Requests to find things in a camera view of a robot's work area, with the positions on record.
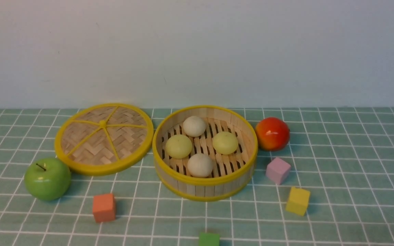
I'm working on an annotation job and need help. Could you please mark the green cube block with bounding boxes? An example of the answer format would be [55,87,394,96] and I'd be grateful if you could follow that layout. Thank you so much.
[198,232,220,246]

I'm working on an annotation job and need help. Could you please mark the yellow cube block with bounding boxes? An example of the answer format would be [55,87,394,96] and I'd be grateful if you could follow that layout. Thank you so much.
[286,187,311,216]

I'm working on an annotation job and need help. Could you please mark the green apple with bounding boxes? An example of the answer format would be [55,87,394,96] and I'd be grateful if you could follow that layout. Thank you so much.
[24,158,71,201]

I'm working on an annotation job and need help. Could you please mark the woven bamboo steamer lid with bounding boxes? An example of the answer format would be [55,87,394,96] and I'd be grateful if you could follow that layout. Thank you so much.
[54,103,154,176]

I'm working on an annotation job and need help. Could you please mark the pink cube block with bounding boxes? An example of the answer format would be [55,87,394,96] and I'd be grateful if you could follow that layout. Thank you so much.
[265,158,291,185]

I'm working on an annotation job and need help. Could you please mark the red orange tomato fruit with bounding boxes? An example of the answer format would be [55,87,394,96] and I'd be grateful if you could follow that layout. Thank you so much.
[255,117,290,151]

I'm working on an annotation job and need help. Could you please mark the green checked tablecloth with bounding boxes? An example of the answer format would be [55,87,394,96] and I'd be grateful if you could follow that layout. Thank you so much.
[0,107,394,246]

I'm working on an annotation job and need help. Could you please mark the bamboo steamer tray yellow rim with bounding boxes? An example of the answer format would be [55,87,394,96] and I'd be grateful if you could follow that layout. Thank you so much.
[152,105,259,202]

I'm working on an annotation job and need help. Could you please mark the white bun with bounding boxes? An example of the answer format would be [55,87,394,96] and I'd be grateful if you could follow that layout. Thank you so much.
[187,153,214,178]
[182,115,207,137]

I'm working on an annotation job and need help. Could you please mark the orange cube block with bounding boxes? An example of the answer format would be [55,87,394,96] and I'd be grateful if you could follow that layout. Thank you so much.
[92,193,116,223]

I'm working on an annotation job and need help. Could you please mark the yellow-green bun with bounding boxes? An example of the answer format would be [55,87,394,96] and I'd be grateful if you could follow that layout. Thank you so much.
[165,134,193,159]
[212,131,239,155]

